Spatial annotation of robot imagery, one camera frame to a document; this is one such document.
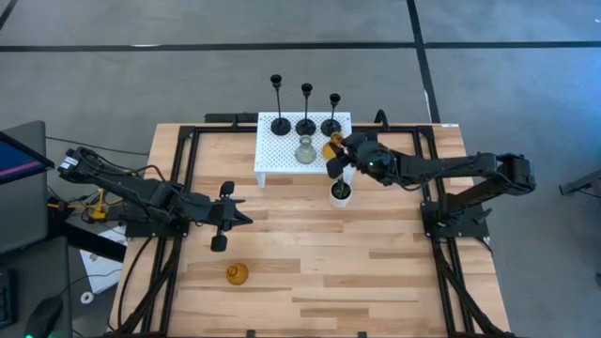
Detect monitor with blue screen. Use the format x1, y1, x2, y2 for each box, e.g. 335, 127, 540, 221
0, 130, 55, 187

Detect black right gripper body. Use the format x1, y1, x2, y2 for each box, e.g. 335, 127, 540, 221
326, 132, 398, 187

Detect medium black candlestick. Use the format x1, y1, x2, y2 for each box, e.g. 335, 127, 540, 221
294, 83, 317, 137

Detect tall black candlestick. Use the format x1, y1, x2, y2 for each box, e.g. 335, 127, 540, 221
269, 73, 293, 137

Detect black support beam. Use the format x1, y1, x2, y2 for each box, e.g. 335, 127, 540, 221
46, 218, 129, 264

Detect black keyboard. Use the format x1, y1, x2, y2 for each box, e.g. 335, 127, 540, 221
0, 269, 15, 330

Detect thin black floor cable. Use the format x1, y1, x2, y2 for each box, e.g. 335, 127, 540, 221
45, 135, 150, 158

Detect amber ribbed glass candle holder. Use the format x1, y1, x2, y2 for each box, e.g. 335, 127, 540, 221
225, 262, 250, 286
322, 132, 346, 161

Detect black computer mouse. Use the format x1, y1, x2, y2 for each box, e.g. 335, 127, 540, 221
23, 295, 65, 338

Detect white perforated metal shelf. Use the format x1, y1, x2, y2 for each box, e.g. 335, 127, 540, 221
254, 111, 354, 189

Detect white paper sheet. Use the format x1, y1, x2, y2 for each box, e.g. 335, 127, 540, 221
78, 224, 131, 295

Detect black metal table frame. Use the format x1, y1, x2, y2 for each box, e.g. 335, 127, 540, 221
112, 122, 517, 338

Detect short black candlestick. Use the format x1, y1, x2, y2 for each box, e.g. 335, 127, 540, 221
319, 92, 343, 138

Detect clear ribbed glass candle holder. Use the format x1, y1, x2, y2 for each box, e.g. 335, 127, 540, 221
294, 134, 317, 165

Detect white pot with green plant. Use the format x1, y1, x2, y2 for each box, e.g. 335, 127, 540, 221
328, 179, 354, 209

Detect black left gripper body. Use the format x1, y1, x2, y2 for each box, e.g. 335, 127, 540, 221
205, 180, 236, 254

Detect yellow clamp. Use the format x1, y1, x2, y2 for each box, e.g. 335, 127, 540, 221
46, 187, 124, 223

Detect dark grey side desk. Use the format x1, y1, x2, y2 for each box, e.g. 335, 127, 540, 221
0, 236, 72, 338

